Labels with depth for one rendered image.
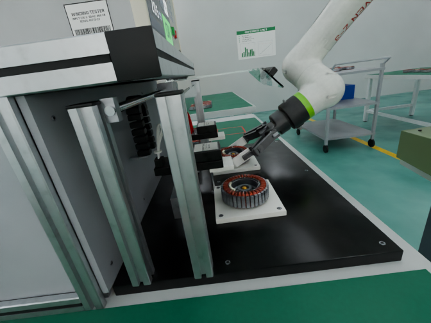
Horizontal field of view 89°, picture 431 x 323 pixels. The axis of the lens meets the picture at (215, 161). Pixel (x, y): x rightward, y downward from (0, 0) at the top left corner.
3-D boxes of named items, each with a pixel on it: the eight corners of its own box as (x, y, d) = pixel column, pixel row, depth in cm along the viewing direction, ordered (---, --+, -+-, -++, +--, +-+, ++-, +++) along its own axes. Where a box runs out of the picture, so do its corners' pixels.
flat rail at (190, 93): (198, 91, 85) (197, 82, 84) (181, 125, 27) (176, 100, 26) (195, 91, 85) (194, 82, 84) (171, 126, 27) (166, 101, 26)
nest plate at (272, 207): (268, 182, 60) (267, 179, 60) (286, 215, 46) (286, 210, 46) (214, 190, 61) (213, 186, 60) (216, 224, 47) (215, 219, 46)
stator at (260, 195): (258, 182, 59) (258, 169, 57) (277, 204, 49) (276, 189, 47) (218, 190, 58) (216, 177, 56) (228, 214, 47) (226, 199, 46)
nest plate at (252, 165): (251, 153, 83) (251, 150, 82) (260, 169, 69) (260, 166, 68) (211, 158, 83) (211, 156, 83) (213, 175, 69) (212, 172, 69)
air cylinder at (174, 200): (197, 198, 57) (194, 180, 55) (196, 216, 50) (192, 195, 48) (178, 201, 57) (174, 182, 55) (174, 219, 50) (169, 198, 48)
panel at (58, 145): (172, 152, 96) (156, 80, 85) (109, 292, 34) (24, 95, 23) (169, 153, 96) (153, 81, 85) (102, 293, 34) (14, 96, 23)
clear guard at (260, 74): (263, 84, 84) (262, 67, 82) (283, 87, 62) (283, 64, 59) (179, 95, 84) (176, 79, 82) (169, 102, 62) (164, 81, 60)
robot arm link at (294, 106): (287, 92, 72) (297, 94, 64) (304, 120, 76) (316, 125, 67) (271, 103, 74) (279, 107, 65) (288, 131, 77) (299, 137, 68)
